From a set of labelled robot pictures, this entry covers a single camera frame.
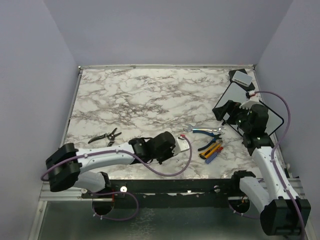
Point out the white network switch box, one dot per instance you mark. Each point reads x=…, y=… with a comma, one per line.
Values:
x=242, y=78

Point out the black framed whiteboard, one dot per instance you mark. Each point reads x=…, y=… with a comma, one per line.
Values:
x=237, y=102

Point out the silver open-end wrench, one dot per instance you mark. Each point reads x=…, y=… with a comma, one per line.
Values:
x=190, y=128

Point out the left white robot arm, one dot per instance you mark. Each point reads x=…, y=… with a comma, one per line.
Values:
x=67, y=164

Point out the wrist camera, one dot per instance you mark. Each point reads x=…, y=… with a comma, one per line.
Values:
x=181, y=145
x=252, y=98

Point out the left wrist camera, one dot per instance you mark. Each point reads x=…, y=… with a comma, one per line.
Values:
x=181, y=145

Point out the red blue screwdriver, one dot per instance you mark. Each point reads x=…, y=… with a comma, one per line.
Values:
x=216, y=153

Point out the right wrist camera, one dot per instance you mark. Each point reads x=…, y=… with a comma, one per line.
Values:
x=252, y=98

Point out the yellow utility knife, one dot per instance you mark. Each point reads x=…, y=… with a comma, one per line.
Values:
x=212, y=149

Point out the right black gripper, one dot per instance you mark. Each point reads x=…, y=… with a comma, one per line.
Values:
x=230, y=107

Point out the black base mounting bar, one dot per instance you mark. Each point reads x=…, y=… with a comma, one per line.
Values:
x=171, y=193

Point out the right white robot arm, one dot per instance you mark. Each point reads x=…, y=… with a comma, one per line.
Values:
x=282, y=212

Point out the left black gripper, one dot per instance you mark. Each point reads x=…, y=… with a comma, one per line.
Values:
x=169, y=156

